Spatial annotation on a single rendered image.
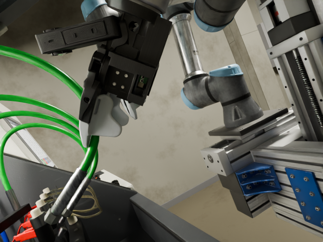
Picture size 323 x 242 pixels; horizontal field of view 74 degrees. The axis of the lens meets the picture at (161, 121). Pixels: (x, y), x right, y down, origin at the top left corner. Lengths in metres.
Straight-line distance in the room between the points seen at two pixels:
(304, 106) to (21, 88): 2.69
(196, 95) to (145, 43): 0.63
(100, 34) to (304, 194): 0.67
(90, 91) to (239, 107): 0.65
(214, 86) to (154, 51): 0.59
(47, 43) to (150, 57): 0.13
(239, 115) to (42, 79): 2.41
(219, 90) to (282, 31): 0.28
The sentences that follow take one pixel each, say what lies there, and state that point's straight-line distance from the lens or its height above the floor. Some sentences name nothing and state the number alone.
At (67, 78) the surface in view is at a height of 1.30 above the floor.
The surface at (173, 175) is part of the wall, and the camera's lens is 2.93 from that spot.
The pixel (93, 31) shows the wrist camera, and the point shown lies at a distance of 0.30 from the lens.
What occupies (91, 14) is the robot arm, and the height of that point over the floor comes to 1.52.
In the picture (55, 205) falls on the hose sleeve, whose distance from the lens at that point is 0.39.
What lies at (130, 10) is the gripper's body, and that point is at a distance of 0.28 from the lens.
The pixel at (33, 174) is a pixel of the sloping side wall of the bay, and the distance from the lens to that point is 0.81.
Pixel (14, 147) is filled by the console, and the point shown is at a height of 1.27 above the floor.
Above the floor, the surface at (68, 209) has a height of 1.07.
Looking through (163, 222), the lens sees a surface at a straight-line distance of 0.58.
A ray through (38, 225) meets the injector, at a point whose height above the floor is 1.09.
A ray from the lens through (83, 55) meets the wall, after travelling 2.90.
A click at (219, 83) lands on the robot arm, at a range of 0.85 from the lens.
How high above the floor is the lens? 1.20
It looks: 3 degrees down
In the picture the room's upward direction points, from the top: 22 degrees counter-clockwise
